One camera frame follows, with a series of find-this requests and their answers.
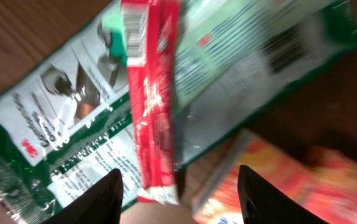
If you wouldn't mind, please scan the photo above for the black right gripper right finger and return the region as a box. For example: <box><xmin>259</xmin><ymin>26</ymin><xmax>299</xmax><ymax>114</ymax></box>
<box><xmin>237</xmin><ymin>165</ymin><xmax>326</xmax><ymax>224</ymax></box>

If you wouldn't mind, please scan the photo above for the green 3M product pouch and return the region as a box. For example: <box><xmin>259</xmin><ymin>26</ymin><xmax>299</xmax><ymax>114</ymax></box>
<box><xmin>0</xmin><ymin>1</ymin><xmax>357</xmax><ymax>223</ymax></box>

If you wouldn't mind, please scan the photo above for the light green wipes pack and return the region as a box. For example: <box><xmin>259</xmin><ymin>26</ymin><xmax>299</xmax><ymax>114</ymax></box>
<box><xmin>102</xmin><ymin>0</ymin><xmax>338</xmax><ymax>116</ymax></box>

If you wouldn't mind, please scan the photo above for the red Nescafe stick box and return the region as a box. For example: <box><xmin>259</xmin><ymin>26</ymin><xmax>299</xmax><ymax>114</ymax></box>
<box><xmin>121</xmin><ymin>0</ymin><xmax>181</xmax><ymax>205</ymax></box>

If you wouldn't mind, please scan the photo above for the orange white small packet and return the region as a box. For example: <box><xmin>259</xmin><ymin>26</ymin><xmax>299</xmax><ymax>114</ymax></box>
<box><xmin>193</xmin><ymin>130</ymin><xmax>357</xmax><ymax>223</ymax></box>

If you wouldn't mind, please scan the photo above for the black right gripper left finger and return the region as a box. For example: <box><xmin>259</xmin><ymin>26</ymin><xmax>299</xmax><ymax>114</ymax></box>
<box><xmin>45</xmin><ymin>169</ymin><xmax>123</xmax><ymax>224</ymax></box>

